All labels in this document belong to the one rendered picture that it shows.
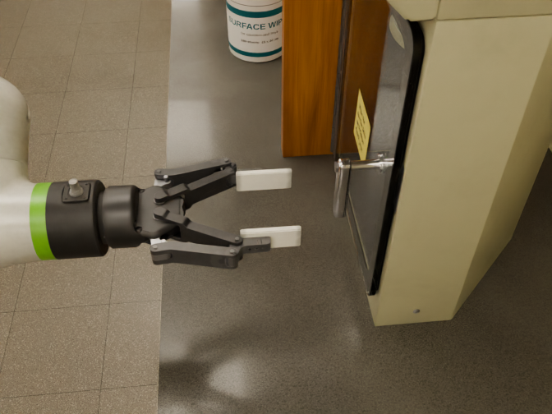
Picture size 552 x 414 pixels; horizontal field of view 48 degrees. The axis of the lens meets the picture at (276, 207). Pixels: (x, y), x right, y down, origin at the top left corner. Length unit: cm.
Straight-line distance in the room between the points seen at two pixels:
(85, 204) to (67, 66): 253
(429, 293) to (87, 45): 275
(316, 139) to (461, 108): 51
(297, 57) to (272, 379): 49
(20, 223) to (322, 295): 43
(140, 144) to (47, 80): 69
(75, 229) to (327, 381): 37
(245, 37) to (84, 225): 72
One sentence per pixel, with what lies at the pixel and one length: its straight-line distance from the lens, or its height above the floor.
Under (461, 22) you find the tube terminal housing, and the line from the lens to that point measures 59.
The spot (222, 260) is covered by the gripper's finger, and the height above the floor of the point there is 114.
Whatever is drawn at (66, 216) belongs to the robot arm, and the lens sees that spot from 73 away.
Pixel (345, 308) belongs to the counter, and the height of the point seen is 94.
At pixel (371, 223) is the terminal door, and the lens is 80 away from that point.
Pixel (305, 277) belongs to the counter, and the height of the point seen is 94.
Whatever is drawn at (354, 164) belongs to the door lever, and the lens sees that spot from 72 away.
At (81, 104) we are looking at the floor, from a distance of 297.
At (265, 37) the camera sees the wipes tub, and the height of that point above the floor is 100.
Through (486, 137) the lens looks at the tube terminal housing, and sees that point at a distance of 68.
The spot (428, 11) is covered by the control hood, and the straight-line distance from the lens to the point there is 57.
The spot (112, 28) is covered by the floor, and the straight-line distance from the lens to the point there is 350.
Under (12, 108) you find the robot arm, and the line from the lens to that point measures 80.
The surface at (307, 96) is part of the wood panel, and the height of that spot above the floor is 107.
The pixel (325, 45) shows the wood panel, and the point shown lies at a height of 116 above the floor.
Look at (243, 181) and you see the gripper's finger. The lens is 79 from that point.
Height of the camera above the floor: 168
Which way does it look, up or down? 46 degrees down
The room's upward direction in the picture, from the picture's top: straight up
